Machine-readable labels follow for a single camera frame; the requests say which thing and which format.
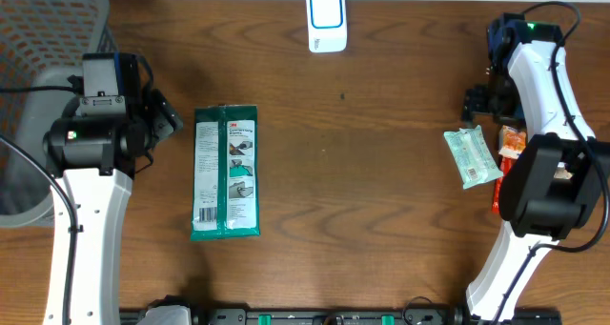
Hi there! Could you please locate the orange Kleenex tissue pack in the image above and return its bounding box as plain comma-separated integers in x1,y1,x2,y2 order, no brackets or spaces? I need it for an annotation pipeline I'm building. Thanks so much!
498,125,527,159

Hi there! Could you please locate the red snack bar wrapper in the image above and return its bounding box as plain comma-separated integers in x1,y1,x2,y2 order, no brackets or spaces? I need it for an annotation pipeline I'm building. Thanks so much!
492,156,515,214

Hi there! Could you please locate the light blue wipes pack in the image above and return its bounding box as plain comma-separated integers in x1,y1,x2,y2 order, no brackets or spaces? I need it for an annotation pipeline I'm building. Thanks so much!
443,125,504,190

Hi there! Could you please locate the green 3M gloves package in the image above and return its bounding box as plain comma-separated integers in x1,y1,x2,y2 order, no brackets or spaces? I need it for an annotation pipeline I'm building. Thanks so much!
191,105,260,241

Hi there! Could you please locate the green lid spread jar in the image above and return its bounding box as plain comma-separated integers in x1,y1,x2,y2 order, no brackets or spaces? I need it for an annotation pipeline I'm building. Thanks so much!
554,162,573,180

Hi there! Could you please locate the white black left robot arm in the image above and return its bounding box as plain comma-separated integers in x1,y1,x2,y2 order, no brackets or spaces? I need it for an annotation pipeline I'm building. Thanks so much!
44,89,183,324

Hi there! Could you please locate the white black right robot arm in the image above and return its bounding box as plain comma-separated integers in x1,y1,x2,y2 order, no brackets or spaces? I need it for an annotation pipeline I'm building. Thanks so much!
454,12,609,324

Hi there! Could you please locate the white barcode scanner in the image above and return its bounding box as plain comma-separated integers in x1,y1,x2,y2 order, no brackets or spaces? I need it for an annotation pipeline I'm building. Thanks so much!
306,0,348,53

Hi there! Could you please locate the grey plastic mesh basket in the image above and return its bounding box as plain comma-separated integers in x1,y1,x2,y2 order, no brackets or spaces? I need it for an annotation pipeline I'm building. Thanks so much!
1,0,117,228

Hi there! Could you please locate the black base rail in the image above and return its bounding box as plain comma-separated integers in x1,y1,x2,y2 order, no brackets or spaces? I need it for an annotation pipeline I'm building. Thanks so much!
118,307,563,325

